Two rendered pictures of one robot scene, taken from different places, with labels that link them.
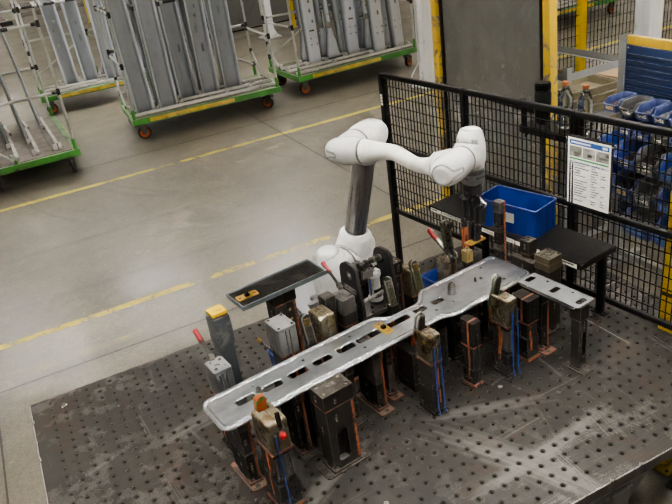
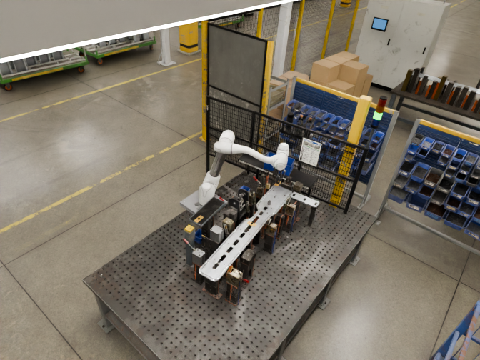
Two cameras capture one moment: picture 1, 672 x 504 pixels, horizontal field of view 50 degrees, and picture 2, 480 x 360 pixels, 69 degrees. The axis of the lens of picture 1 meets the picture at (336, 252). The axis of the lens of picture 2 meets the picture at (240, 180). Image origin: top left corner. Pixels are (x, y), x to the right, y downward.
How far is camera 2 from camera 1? 1.43 m
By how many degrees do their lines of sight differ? 27
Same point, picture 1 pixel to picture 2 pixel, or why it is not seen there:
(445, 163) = (282, 162)
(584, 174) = (308, 151)
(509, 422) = (297, 251)
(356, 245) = (216, 181)
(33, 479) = (58, 307)
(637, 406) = (334, 238)
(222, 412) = (209, 273)
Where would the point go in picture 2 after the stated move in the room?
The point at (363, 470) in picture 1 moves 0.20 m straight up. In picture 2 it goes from (255, 281) to (257, 266)
